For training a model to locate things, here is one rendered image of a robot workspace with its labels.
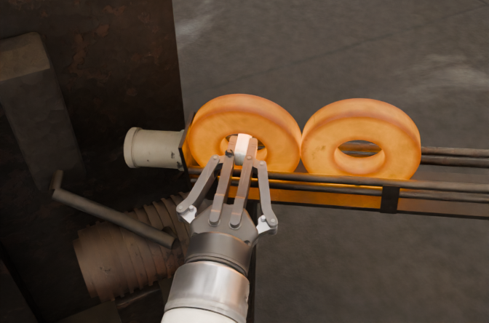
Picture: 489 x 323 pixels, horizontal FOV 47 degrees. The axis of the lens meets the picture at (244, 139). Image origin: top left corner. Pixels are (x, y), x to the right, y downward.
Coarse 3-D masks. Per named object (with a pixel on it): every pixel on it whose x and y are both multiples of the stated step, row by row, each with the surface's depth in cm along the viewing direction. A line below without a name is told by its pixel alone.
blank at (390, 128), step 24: (312, 120) 73; (336, 120) 69; (360, 120) 69; (384, 120) 68; (408, 120) 70; (312, 144) 73; (336, 144) 72; (384, 144) 71; (408, 144) 70; (312, 168) 77; (336, 168) 76; (360, 168) 76; (384, 168) 74; (408, 168) 73
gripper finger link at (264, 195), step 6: (258, 162) 73; (264, 162) 73; (258, 168) 72; (264, 168) 72; (258, 174) 72; (264, 174) 72; (258, 180) 72; (264, 180) 71; (258, 186) 72; (264, 186) 71; (264, 192) 70; (264, 198) 70; (264, 204) 69; (270, 204) 69; (264, 210) 68; (270, 210) 68; (270, 216) 68; (270, 222) 67; (276, 222) 67; (270, 234) 69
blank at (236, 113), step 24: (240, 96) 73; (216, 120) 73; (240, 120) 72; (264, 120) 72; (288, 120) 73; (192, 144) 77; (216, 144) 76; (264, 144) 75; (288, 144) 74; (240, 168) 79; (288, 168) 77
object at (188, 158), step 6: (192, 114) 80; (192, 120) 79; (186, 126) 78; (186, 132) 77; (186, 138) 77; (180, 144) 76; (186, 144) 77; (180, 150) 75; (186, 150) 77; (180, 156) 76; (186, 156) 77; (192, 156) 80; (186, 162) 78; (192, 162) 80; (186, 168) 78; (186, 174) 79; (192, 186) 81
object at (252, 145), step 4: (252, 140) 76; (256, 140) 76; (248, 144) 76; (252, 144) 76; (256, 144) 76; (248, 148) 75; (252, 148) 75; (256, 148) 76; (248, 152) 75; (252, 152) 75; (256, 152) 76; (256, 160) 74; (256, 164) 73; (256, 168) 73; (256, 172) 74
